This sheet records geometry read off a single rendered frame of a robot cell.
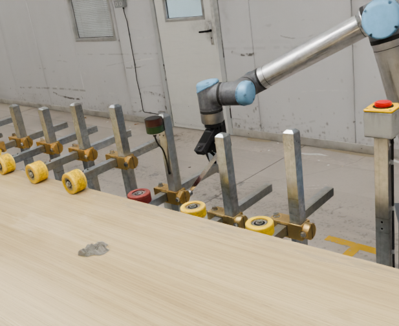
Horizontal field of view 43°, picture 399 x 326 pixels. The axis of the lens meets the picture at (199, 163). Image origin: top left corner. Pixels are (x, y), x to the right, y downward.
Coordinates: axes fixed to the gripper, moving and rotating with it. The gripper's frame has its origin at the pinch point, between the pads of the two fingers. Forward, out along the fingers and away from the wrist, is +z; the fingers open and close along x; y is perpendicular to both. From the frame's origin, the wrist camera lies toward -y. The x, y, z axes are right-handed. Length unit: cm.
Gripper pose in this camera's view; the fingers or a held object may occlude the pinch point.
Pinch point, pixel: (216, 171)
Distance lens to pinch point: 204.8
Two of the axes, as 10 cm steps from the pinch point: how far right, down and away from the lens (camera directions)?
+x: -7.5, -1.3, 6.5
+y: 6.5, -3.7, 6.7
